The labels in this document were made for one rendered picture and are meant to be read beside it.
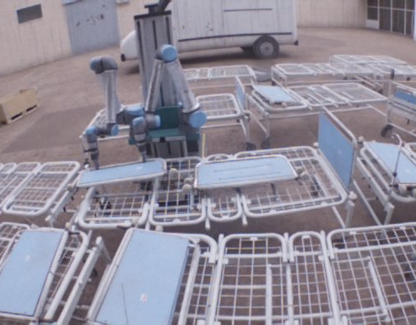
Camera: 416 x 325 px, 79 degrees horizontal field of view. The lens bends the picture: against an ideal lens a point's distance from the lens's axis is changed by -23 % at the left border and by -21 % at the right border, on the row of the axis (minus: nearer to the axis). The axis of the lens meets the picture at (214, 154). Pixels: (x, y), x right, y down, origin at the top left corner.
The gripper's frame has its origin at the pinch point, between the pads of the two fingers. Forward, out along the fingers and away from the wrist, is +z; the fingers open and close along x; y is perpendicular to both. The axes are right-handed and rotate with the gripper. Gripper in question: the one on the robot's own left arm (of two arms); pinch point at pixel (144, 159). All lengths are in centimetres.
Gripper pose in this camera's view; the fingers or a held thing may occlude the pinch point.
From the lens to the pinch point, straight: 257.0
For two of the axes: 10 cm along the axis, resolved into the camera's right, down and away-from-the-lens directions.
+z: 1.1, 9.5, 2.8
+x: 1.5, 2.6, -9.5
